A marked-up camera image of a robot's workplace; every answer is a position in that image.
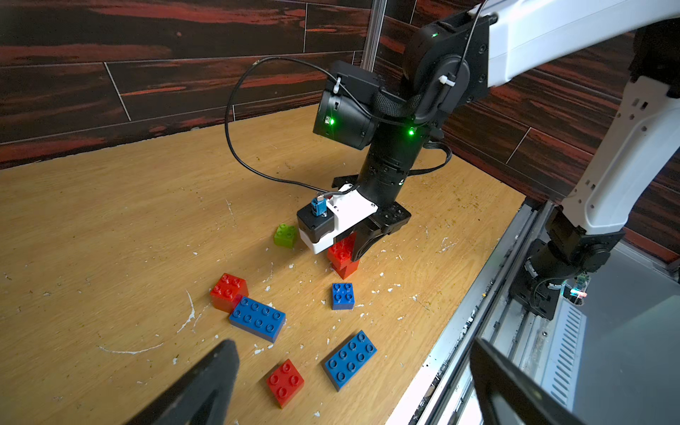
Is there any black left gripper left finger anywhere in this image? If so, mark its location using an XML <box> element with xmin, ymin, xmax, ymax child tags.
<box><xmin>129</xmin><ymin>339</ymin><xmax>240</xmax><ymax>424</ymax></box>

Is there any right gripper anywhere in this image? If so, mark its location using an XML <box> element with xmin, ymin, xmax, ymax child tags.
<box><xmin>351</xmin><ymin>124</ymin><xmax>430</xmax><ymax>261</ymax></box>

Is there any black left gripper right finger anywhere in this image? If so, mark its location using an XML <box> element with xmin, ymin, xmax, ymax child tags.
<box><xmin>469</xmin><ymin>338</ymin><xmax>581</xmax><ymax>425</ymax></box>

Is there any long red lego brick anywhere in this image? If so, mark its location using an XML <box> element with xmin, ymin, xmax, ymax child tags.
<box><xmin>327</xmin><ymin>233</ymin><xmax>359</xmax><ymax>280</ymax></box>

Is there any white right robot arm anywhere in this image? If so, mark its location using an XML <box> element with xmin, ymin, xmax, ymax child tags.
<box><xmin>444</xmin><ymin>1</ymin><xmax>679</xmax><ymax>261</ymax></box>

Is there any red small lego brick near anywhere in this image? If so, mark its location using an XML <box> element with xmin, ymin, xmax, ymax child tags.
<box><xmin>266</xmin><ymin>359</ymin><xmax>305</xmax><ymax>408</ymax></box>

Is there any red small lego brick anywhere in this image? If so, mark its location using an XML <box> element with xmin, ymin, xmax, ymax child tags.
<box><xmin>266</xmin><ymin>359</ymin><xmax>305</xmax><ymax>408</ymax></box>
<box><xmin>210</xmin><ymin>274</ymin><xmax>249</xmax><ymax>313</ymax></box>

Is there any long blue lego brick far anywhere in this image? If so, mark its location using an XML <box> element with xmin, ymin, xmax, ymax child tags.
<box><xmin>228</xmin><ymin>297</ymin><xmax>286</xmax><ymax>343</ymax></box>

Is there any long blue lego brick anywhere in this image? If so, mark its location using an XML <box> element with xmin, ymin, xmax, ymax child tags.
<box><xmin>323</xmin><ymin>331</ymin><xmax>377</xmax><ymax>391</ymax></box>
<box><xmin>228</xmin><ymin>297</ymin><xmax>286</xmax><ymax>343</ymax></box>

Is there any red small lego brick far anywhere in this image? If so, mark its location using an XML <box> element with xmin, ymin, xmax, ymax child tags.
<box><xmin>210</xmin><ymin>274</ymin><xmax>249</xmax><ymax>313</ymax></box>

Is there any green small lego brick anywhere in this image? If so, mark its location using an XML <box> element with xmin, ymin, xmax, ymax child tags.
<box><xmin>274</xmin><ymin>223</ymin><xmax>299</xmax><ymax>249</ymax></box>

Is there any long blue lego brick near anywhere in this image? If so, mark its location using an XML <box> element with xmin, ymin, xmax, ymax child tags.
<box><xmin>323</xmin><ymin>331</ymin><xmax>377</xmax><ymax>391</ymax></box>

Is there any small blue lego brick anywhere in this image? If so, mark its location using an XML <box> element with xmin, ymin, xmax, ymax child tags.
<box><xmin>332</xmin><ymin>283</ymin><xmax>355</xmax><ymax>310</ymax></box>

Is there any aluminium front rail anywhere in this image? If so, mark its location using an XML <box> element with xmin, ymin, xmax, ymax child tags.
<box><xmin>388</xmin><ymin>202</ymin><xmax>586</xmax><ymax>424</ymax></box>

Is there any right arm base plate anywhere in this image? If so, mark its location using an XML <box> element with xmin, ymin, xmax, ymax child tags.
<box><xmin>509</xmin><ymin>258</ymin><xmax>568</xmax><ymax>321</ymax></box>

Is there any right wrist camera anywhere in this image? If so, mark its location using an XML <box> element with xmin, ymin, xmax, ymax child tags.
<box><xmin>297</xmin><ymin>183</ymin><xmax>378</xmax><ymax>254</ymax></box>

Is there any aluminium corner post right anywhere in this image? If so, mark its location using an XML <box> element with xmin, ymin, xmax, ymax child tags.
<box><xmin>361</xmin><ymin>0</ymin><xmax>388</xmax><ymax>72</ymax></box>

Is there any black right camera cable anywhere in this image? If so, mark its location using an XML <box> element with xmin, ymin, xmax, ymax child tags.
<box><xmin>224</xmin><ymin>55</ymin><xmax>384</xmax><ymax>195</ymax></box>

